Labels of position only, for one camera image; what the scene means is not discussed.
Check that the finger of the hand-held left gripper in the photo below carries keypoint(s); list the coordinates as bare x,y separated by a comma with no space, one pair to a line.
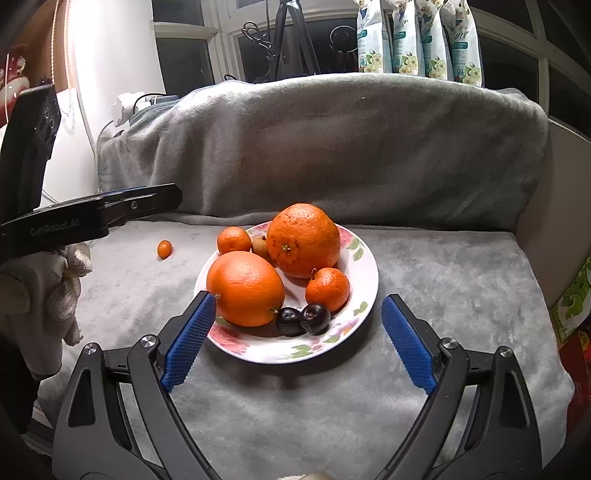
124,189
147,203

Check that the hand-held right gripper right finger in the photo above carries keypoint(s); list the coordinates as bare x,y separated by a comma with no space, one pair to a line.
408,341

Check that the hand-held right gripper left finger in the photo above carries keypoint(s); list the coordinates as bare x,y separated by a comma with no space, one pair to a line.
191,337

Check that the smooth large orange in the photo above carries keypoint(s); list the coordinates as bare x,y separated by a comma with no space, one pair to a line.
244,288

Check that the floral white plate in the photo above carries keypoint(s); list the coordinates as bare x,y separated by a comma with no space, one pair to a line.
360,277

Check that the speckled rough orange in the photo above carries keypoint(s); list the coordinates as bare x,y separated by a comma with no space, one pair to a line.
302,240

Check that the person's left hand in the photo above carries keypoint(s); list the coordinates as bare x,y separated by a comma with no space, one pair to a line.
46,295

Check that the small oval kumquat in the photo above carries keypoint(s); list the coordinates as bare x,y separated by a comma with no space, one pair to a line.
165,249

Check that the red white decoration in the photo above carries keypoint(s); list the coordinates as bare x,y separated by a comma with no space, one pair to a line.
14,78

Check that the white power adapter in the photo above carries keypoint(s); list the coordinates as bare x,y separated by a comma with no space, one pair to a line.
127,108

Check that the dark plum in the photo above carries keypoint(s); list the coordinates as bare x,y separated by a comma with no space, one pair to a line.
288,321
318,318

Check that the small mandarin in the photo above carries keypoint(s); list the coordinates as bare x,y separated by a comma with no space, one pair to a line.
234,241
328,288

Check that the brown kiwi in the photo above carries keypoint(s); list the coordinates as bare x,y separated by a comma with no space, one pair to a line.
259,247

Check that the white framed window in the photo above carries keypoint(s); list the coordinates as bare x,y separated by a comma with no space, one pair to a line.
198,50

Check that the green red printed box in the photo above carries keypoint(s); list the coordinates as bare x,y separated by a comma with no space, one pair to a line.
575,304

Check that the grey fleece blanket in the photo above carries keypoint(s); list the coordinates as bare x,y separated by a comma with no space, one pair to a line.
369,152

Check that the beige sofa armrest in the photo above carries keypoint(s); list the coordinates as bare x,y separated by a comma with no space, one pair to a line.
558,194

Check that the black tripod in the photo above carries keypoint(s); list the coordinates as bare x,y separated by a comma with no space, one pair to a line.
291,41

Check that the white floral packet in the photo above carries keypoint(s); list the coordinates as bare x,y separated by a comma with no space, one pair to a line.
374,41
464,55
433,50
405,46

